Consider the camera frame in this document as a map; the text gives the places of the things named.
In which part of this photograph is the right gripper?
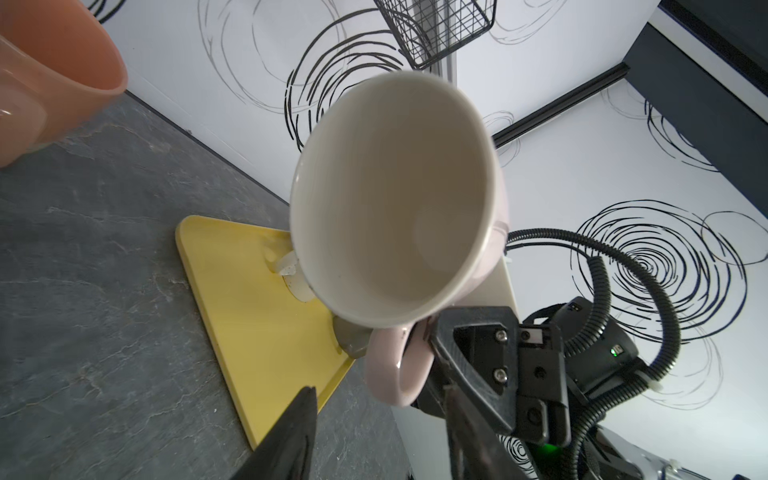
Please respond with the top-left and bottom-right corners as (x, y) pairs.
(413, 297), (643, 479)

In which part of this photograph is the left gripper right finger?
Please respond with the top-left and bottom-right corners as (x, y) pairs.
(443, 385), (527, 480)

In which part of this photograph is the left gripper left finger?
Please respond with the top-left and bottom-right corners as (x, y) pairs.
(231, 386), (317, 480)

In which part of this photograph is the yellow plastic tray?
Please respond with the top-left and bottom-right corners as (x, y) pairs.
(175, 215), (355, 447)

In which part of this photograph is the pink mug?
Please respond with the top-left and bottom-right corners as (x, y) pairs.
(290, 71), (510, 407)

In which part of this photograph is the peach mug cream base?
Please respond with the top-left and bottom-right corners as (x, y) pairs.
(1, 1), (128, 167)

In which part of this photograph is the large grey mug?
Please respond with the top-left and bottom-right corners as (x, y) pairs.
(332, 315), (373, 359)

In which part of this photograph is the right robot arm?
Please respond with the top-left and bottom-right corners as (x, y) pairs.
(500, 297), (704, 479)

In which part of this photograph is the black corrugated cable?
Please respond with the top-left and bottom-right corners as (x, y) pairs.
(505, 226), (683, 480)

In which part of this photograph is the black wire basket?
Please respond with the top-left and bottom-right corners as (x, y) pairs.
(374, 0), (497, 70)

